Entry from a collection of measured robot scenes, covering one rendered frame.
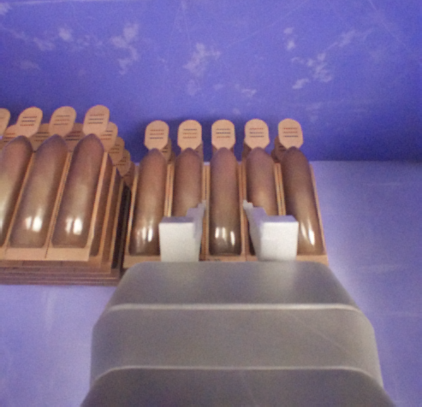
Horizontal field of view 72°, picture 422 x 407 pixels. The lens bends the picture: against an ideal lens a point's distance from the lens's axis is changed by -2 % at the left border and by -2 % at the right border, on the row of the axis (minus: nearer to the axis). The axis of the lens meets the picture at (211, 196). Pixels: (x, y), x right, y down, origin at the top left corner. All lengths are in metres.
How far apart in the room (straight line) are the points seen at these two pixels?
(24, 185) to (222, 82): 0.13
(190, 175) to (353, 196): 0.15
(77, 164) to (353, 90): 0.17
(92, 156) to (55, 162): 0.02
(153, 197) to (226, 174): 0.04
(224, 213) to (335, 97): 0.11
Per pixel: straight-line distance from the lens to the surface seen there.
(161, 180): 0.17
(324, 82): 0.20
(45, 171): 0.17
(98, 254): 0.17
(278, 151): 0.20
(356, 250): 0.25
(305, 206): 0.16
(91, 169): 0.16
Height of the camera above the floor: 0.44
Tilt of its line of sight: 64 degrees down
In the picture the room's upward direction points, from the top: 4 degrees counter-clockwise
